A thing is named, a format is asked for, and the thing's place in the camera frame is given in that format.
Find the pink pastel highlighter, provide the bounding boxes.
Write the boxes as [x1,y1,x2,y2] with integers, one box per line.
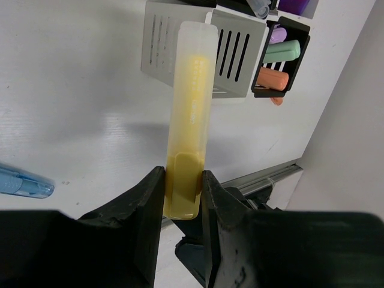
[269,27,287,44]

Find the black front-right pen holder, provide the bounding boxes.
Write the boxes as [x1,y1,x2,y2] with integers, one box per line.
[251,17,310,98]

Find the white front-left pen holder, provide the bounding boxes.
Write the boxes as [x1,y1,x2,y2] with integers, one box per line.
[141,1,269,102]

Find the aluminium rail frame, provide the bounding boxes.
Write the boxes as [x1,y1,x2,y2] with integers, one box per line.
[161,158,304,229]

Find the green pastel highlighter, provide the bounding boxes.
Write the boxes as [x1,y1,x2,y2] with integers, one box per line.
[263,40,301,64]

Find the orange capped clear highlighter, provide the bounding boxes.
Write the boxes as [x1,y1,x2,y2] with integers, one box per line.
[256,67,289,91]

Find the black back-left pen holder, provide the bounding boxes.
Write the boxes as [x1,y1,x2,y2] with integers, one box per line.
[181,0,255,16]

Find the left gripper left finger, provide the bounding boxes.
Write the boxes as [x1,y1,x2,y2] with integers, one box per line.
[1,166,165,287]

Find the white back-right pen holder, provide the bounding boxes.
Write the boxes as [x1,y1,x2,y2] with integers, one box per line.
[276,0,319,19]

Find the yellow pastel highlighter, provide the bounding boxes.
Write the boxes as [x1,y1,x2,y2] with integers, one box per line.
[163,21,218,220]

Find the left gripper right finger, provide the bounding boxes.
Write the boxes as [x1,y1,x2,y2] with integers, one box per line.
[201,170,383,287]

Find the orange transparent correction tape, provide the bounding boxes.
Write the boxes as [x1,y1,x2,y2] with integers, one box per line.
[271,97,284,106]

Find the purple black highlighter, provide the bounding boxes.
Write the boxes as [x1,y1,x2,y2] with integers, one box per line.
[278,0,310,15]

